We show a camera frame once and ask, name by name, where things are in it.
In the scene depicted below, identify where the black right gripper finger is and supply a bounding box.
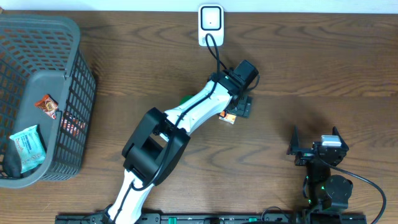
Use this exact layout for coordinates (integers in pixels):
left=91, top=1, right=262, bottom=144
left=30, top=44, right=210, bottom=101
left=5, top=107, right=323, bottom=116
left=332, top=126, right=349, bottom=149
left=287, top=126, right=300, bottom=155

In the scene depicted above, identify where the orange tissue pack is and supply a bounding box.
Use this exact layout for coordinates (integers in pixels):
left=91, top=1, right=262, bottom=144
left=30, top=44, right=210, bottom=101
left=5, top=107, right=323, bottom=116
left=219, top=111, right=236, bottom=124

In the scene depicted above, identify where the green lid jar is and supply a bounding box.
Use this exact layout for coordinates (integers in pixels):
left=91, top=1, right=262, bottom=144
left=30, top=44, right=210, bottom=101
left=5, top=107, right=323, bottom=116
left=180, top=95, right=193, bottom=105

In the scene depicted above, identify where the red Top chocolate bar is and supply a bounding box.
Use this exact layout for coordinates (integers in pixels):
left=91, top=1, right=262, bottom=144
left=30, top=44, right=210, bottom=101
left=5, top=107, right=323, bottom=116
left=34, top=95, right=58, bottom=119

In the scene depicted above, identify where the teal wet wipes pack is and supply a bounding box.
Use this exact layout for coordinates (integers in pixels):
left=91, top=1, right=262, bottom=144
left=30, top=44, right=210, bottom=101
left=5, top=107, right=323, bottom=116
left=9, top=125, right=46, bottom=174

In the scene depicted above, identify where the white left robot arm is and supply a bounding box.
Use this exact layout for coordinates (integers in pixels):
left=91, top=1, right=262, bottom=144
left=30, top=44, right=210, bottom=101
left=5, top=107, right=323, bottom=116
left=103, top=60, right=259, bottom=223

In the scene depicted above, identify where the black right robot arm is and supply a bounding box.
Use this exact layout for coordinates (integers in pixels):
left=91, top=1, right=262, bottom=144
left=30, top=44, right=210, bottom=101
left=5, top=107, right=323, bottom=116
left=287, top=128, right=353, bottom=223

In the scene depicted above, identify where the white barcode scanner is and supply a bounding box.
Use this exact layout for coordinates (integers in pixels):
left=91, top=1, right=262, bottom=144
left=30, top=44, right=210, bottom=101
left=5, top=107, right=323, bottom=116
left=198, top=4, right=224, bottom=47

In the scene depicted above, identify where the grey plastic basket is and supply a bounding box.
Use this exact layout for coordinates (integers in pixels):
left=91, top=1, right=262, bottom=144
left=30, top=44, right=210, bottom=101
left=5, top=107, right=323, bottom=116
left=1, top=15, right=96, bottom=189

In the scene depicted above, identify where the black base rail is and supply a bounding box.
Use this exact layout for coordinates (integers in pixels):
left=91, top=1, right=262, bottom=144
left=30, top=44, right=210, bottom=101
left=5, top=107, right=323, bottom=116
left=55, top=212, right=368, bottom=224

